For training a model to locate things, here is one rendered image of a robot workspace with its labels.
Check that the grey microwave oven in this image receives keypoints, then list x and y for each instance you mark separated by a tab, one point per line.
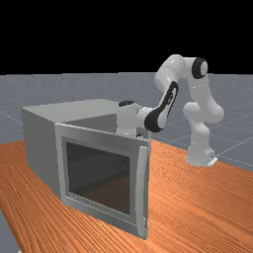
39	141

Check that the grey microwave door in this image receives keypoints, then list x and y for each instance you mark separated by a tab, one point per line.
99	171

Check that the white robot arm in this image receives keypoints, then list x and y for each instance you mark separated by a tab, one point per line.
200	99

